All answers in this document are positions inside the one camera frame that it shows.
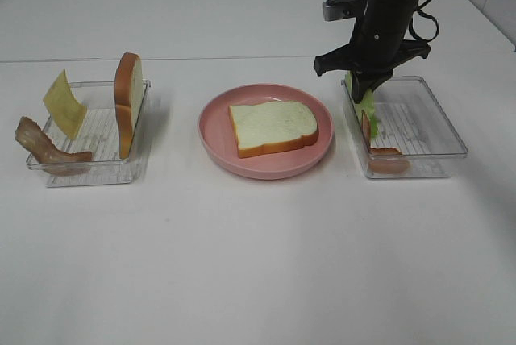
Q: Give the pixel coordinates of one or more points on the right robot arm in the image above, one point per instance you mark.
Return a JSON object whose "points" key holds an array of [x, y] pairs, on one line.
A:
{"points": [[377, 44]]}

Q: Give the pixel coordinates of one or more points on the green lettuce leaf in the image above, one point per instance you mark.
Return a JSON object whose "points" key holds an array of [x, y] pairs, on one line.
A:
{"points": [[365, 111]]}

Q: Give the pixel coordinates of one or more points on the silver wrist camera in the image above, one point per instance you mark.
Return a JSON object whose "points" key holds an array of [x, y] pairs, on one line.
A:
{"points": [[343, 9]]}

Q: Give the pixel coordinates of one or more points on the yellow cheese slice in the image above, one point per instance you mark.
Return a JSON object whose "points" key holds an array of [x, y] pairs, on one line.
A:
{"points": [[65, 110]]}

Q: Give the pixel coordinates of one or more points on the left clear plastic container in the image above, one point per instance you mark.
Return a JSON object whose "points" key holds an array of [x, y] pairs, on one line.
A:
{"points": [[99, 135]]}

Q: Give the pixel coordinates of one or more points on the pink round plate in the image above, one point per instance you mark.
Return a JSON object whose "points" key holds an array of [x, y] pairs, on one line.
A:
{"points": [[218, 137]]}

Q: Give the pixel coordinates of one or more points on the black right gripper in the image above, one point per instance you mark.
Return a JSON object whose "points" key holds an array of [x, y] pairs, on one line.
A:
{"points": [[376, 47]]}

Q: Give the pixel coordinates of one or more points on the bacon strip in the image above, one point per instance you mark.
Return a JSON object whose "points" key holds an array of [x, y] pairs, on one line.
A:
{"points": [[30, 136], [382, 160]]}

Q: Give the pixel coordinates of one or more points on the clear plastic container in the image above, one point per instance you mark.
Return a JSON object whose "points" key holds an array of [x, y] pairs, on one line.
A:
{"points": [[411, 120], [99, 135]]}

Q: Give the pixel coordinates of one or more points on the right clear plastic container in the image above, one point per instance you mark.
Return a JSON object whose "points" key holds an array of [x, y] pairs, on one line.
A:
{"points": [[411, 120]]}

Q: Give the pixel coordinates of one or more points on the white bread slice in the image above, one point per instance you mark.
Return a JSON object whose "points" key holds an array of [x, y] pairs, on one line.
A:
{"points": [[128, 96], [272, 127]]}

